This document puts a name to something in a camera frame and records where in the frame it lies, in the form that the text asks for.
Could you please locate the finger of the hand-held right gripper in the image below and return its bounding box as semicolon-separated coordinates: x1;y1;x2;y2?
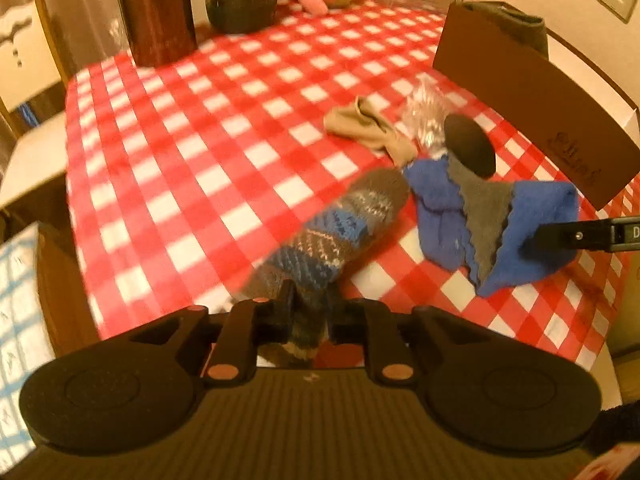
533;219;614;252

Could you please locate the small grey scalloped cloth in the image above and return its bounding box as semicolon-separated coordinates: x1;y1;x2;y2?
446;152;516;282

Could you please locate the black oval pad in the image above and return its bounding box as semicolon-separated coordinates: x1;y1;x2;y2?
444;114;497;177

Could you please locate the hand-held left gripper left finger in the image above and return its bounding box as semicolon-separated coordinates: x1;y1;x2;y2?
127;281;297;387

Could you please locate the clear plastic wrapper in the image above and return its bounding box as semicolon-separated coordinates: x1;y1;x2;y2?
402;79;452;152

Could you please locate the white wooden chair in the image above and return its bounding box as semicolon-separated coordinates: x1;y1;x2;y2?
0;0;71;211

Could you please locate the blue fleece cloth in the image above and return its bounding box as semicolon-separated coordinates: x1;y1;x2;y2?
402;157;581;297

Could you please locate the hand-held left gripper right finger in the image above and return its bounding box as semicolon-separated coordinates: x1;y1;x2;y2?
331;298;507;386

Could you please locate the beige thin sock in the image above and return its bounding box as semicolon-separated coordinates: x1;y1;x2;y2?
324;96;419;167

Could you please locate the blue white patterned cloth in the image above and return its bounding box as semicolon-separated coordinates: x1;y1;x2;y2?
0;221;57;457

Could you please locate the grey towel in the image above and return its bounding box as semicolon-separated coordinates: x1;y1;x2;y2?
460;2;549;59

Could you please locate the blue brown patterned knit sock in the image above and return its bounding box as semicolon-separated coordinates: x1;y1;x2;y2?
234;169;412;367

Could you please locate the brown cylindrical canister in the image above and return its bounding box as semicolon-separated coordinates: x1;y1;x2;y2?
114;0;199;69

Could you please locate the red white checkered tablecloth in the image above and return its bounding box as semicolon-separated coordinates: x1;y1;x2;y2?
65;0;632;368

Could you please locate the brown cardboard box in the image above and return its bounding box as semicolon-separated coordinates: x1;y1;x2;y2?
432;1;640;211

